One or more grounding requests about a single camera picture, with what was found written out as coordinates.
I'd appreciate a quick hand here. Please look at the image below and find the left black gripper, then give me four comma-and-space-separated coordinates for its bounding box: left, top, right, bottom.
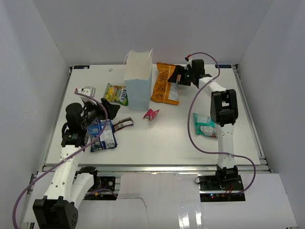
81, 98, 120, 129

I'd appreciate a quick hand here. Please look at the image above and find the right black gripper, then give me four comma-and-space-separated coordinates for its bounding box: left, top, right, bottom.
169, 65, 196, 86

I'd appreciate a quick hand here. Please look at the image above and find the orange chips bag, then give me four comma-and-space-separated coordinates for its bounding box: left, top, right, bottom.
151, 62, 179, 105

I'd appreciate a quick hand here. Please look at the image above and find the teal mint candy bag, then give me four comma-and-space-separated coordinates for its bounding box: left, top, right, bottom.
193, 113, 217, 138

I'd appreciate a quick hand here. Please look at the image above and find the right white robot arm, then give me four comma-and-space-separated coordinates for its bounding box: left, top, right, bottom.
168, 57, 238, 190

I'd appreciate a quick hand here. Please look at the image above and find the yellow green candy bag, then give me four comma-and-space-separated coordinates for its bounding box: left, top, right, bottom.
104, 83, 128, 106

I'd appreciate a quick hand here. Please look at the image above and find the blue snack bag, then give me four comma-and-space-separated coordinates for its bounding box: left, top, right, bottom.
88, 120, 117, 152

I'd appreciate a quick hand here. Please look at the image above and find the light blue paper bag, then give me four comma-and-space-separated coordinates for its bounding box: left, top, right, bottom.
123, 50, 153, 111

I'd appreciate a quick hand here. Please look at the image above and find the brown chocolate bar wrapper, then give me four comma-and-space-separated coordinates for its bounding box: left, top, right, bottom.
112, 117, 133, 132

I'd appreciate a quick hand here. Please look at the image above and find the small red candy wrapper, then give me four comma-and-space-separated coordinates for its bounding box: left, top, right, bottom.
143, 108, 160, 121

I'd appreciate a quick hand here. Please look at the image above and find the right blue corner label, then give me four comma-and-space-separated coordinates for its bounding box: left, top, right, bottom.
215, 64, 232, 69

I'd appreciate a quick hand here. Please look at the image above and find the blue corner label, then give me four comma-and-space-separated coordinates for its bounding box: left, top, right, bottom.
73, 65, 90, 70
215, 64, 232, 69

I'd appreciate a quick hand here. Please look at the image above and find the left blue corner label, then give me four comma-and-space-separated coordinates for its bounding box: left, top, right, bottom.
73, 65, 90, 70

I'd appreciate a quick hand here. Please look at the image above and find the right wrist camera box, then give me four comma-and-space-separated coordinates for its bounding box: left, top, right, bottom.
184, 54, 193, 71

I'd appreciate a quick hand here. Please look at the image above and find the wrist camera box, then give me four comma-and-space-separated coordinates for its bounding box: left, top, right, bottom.
184, 54, 193, 71
75, 86, 96, 99

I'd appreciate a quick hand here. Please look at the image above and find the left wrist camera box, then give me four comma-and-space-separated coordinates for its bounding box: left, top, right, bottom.
75, 86, 96, 99

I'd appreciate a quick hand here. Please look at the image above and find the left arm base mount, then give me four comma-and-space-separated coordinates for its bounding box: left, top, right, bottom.
89, 176, 116, 191

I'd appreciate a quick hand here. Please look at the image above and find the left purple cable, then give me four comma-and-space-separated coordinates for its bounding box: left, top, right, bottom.
12, 90, 108, 229

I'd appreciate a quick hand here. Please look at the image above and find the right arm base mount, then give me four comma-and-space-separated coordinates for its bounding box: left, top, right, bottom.
194, 175, 245, 202

